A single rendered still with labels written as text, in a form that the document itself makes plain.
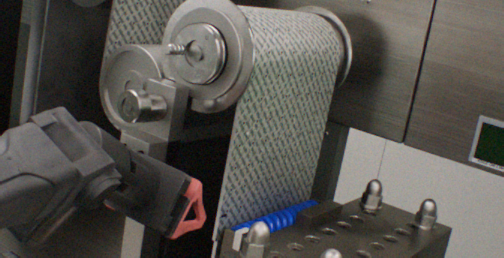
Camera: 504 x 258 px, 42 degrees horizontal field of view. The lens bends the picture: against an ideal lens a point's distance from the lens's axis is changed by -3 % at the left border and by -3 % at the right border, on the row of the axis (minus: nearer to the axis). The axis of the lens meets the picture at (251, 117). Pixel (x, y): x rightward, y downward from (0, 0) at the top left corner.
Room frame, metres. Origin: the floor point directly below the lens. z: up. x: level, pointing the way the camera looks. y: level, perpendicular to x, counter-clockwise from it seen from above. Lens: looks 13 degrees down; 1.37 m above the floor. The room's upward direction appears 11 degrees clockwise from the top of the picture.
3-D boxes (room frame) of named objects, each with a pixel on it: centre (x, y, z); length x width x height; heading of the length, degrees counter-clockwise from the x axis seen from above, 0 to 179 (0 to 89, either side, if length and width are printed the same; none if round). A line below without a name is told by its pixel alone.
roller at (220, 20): (0.94, 0.00, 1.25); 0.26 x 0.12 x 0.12; 147
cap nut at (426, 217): (0.98, -0.29, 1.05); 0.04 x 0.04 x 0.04
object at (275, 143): (0.90, -0.05, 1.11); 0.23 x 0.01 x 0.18; 147
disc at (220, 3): (0.84, 0.07, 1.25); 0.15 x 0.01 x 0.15; 57
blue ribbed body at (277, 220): (0.89, -0.07, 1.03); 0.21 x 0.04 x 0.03; 147
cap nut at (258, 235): (0.76, -0.04, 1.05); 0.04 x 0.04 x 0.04
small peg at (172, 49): (0.82, 0.11, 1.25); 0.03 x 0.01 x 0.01; 147
